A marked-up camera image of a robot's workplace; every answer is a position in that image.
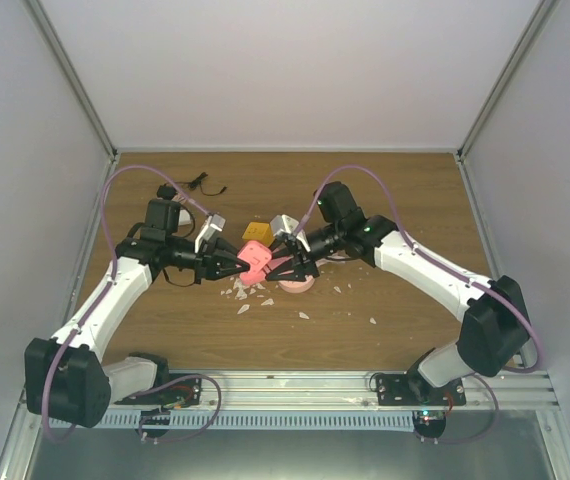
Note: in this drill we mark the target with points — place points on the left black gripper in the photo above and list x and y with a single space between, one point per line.
208 262

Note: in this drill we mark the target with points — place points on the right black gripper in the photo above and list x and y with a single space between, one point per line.
294 246

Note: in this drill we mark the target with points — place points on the round pink power strip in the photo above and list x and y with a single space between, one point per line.
299 287

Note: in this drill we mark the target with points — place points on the pink plug adapter block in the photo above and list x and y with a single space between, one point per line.
256 255

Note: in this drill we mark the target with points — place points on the white usb charger plug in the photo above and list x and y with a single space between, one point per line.
184 218

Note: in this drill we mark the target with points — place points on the black power adapter with cable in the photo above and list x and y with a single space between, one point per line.
167 192

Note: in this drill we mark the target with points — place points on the pink triangular power socket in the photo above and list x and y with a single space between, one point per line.
251 278

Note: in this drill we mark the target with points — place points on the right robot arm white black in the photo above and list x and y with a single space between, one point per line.
492 313

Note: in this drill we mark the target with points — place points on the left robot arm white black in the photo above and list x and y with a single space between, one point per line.
80 344

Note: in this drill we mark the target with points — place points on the yellow cube socket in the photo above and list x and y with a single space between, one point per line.
260 232

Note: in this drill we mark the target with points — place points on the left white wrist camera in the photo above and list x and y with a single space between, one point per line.
211 228

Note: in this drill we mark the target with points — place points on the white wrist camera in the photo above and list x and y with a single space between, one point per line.
211 228
283 226

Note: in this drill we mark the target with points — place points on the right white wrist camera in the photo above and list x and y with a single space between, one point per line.
283 226

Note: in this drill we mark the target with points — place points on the aluminium front rail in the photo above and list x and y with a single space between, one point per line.
285 387

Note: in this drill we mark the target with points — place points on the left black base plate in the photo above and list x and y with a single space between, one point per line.
182 394

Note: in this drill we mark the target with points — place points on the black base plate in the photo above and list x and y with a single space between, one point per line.
182 394
394 389

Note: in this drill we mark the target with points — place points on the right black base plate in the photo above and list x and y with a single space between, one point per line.
394 389

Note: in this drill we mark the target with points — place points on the slotted grey cable duct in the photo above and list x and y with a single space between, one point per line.
285 420

